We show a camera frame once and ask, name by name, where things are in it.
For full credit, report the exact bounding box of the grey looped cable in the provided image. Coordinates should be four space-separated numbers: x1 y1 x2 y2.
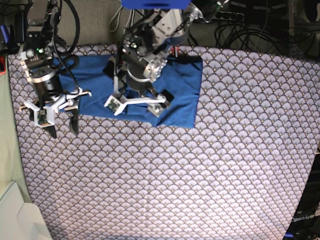
108 7 126 33

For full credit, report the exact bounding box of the patterned fan-print tablecloth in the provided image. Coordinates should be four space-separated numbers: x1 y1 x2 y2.
8 46 320 240

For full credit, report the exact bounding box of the black power strip red switch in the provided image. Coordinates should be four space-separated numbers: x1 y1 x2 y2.
214 11 245 22

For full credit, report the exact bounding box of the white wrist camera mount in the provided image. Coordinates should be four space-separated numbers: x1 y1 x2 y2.
18 87 92 128
103 56 167 116

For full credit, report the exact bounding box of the white plastic bin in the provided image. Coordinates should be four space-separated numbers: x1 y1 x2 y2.
0 181 52 240

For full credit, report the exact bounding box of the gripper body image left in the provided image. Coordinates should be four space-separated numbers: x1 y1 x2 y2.
32 73 64 105

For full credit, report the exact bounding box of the red and grey clamp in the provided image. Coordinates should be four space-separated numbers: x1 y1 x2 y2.
171 46 180 58

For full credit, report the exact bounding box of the blue box overhead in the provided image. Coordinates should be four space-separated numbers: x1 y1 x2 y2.
121 0 191 10

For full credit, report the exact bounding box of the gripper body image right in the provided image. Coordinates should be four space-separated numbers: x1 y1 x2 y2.
126 64 157 98

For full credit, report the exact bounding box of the blue T-shirt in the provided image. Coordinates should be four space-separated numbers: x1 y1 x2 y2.
51 55 203 129

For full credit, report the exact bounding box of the blue-handled clamp left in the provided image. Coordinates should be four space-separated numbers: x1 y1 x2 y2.
0 24 16 54

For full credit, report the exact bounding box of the black OpenArm base box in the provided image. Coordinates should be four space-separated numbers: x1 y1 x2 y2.
283 152 320 240

